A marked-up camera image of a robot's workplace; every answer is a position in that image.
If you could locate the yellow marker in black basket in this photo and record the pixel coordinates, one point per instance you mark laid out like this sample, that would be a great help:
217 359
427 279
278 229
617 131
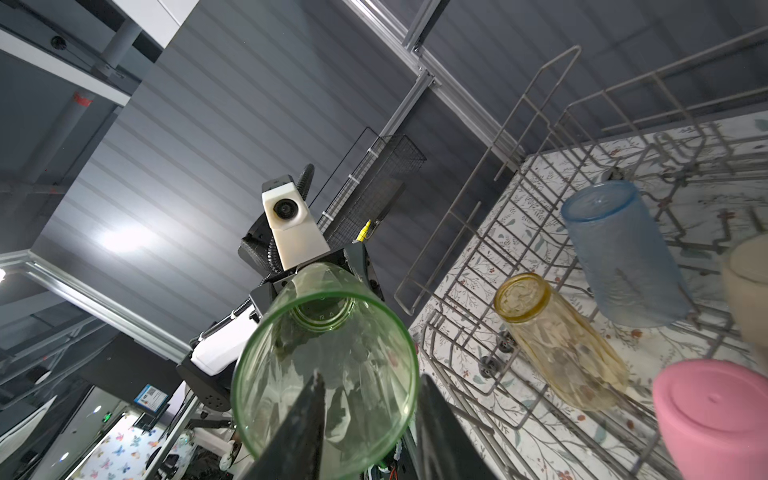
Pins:
364 232

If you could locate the pink cup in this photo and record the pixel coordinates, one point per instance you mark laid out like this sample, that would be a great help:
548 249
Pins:
712 416

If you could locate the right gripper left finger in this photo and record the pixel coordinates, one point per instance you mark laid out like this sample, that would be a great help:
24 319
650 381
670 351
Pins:
296 450

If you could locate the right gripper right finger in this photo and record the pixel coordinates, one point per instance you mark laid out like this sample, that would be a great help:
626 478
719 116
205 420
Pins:
443 450

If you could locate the yellow transparent cup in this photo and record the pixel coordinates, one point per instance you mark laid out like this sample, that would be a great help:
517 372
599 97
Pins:
580 366

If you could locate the green transparent cup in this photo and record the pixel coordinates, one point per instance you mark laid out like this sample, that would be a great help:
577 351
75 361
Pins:
327 321

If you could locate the blue textured cup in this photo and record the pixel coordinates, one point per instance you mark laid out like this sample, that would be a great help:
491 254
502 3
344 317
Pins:
631 271

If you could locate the black wire wall basket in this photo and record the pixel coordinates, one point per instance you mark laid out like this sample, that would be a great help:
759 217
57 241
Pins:
364 185

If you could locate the beige cup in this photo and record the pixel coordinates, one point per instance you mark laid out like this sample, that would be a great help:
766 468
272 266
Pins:
744 277

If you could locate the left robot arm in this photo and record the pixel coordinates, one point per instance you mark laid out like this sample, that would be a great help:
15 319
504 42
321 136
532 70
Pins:
208 368

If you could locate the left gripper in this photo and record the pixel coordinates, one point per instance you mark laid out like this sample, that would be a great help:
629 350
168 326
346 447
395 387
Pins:
353 258

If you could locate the grey wire dish rack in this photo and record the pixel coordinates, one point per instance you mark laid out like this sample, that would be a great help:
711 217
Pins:
691 136

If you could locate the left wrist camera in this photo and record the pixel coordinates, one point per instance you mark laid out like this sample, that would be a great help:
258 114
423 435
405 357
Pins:
297 236

